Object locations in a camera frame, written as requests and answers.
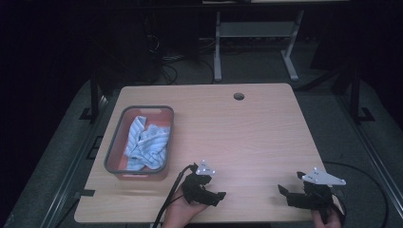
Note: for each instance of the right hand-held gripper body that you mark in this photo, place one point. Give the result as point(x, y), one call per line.
point(318, 193)

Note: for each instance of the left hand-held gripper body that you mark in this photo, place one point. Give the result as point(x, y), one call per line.
point(195, 186)

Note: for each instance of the person's left hand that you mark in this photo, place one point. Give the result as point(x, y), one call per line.
point(182, 210)

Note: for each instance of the person's right hand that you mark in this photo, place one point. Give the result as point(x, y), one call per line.
point(326, 221)

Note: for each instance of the blue white striped cloth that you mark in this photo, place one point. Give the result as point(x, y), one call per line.
point(147, 145)

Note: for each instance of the pink basket with grey rim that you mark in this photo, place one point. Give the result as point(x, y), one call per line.
point(115, 158)

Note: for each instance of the black metal stand post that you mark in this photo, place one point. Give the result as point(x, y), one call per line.
point(94, 95)
point(355, 95)

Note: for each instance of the white metal desk frame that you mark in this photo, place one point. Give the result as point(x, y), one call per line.
point(256, 29)

